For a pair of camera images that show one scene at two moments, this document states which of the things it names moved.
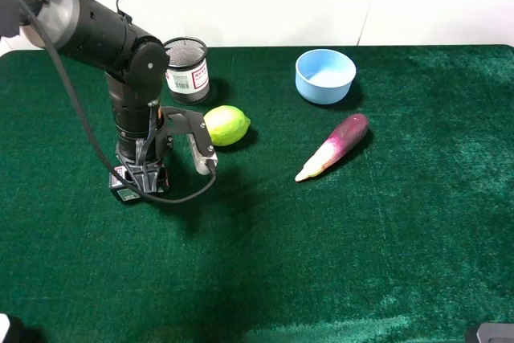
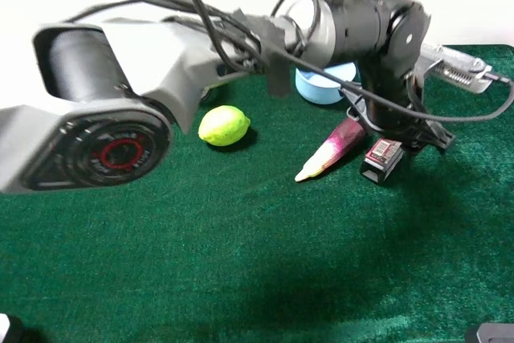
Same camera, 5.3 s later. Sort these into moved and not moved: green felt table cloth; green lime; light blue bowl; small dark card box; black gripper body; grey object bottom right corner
Moved: small dark card box; black gripper body
Not moved: green lime; light blue bowl; green felt table cloth; grey object bottom right corner
